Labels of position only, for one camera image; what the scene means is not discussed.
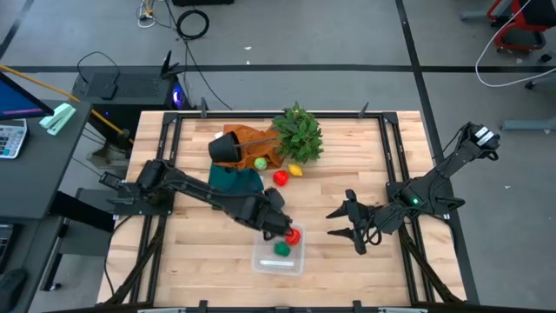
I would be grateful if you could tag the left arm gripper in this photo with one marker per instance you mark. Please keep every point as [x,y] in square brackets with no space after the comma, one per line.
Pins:
[260,213]

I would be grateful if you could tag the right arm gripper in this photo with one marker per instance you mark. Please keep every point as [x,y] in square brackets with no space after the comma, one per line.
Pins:
[371,219]

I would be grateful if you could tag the green toy bell pepper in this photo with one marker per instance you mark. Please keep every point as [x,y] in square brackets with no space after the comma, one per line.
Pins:
[282,249]

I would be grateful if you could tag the red toy bell pepper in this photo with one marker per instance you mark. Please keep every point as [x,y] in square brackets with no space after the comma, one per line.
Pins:
[295,238]

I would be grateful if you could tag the red toy tomato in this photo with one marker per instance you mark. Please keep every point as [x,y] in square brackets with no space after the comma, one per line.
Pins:
[280,177]

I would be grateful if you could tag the yellow toy lemon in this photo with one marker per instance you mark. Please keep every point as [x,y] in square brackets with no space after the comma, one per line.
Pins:
[295,170]

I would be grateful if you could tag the light green toy lime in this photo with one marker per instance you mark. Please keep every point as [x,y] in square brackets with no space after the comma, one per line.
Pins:
[260,164]

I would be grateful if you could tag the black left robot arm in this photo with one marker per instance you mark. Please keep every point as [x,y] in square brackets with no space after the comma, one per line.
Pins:
[195,189]

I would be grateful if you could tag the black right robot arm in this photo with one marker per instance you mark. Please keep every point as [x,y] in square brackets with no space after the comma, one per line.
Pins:
[434,187]

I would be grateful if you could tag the clear plastic tupperware container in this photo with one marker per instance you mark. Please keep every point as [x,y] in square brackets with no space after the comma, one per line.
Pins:
[278,264]

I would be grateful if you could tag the dark green cloth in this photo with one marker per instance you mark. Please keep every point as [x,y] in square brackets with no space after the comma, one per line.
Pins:
[234,180]

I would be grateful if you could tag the orange cloth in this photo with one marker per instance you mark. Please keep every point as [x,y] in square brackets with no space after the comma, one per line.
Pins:
[260,153]

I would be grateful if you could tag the artificial green plant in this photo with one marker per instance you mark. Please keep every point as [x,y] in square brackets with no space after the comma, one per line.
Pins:
[299,135]

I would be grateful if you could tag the black plant pot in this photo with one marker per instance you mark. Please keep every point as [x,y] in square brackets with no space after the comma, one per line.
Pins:
[223,149]

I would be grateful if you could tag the black computer tower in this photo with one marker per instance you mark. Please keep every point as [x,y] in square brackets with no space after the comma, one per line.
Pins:
[139,89]

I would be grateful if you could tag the black wifi antenna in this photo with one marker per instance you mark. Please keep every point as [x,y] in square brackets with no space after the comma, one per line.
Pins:
[167,65]

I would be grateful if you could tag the grey metal floor bar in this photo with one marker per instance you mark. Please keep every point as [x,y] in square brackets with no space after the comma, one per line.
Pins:
[527,125]

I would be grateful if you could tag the small black adapter box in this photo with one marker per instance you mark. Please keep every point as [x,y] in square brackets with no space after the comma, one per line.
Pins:
[108,90]

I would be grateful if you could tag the black desk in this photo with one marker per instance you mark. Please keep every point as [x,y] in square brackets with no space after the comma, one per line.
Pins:
[39,174]

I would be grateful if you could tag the mint green stapler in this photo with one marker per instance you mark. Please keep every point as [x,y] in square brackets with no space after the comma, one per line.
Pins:
[58,118]

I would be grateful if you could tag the red and black chair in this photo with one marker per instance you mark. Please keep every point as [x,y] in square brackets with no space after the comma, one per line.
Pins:
[521,39]

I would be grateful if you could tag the grey desk calculator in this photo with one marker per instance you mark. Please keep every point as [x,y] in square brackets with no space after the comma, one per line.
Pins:
[11,138]

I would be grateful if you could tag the computer monitor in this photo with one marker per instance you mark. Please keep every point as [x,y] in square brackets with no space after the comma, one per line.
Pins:
[17,102]

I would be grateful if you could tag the black metal table frame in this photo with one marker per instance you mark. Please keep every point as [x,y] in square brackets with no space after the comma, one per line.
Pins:
[339,115]

